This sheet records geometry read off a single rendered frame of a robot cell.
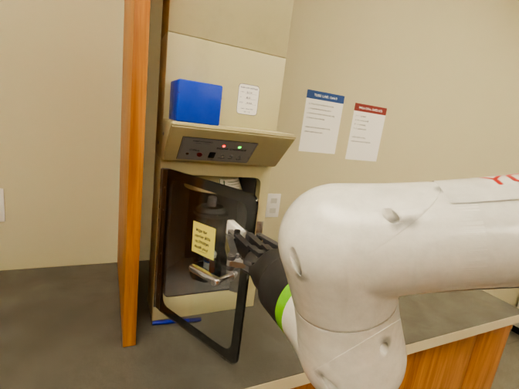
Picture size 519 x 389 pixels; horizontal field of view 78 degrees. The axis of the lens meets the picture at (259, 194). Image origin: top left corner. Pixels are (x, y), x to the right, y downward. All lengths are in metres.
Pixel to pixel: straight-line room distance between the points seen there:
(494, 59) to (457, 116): 0.41
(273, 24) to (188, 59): 0.25
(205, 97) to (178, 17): 0.21
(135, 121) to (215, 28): 0.32
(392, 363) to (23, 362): 0.82
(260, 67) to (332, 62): 0.71
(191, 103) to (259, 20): 0.31
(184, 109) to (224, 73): 0.19
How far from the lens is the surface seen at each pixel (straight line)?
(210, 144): 0.79
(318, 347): 0.33
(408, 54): 1.91
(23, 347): 1.02
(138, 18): 0.77
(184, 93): 0.75
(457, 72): 2.20
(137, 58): 0.75
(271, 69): 0.94
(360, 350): 0.32
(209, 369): 0.88
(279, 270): 0.43
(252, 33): 0.93
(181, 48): 0.86
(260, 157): 0.88
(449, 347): 1.42
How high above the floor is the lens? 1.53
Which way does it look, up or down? 13 degrees down
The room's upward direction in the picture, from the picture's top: 7 degrees clockwise
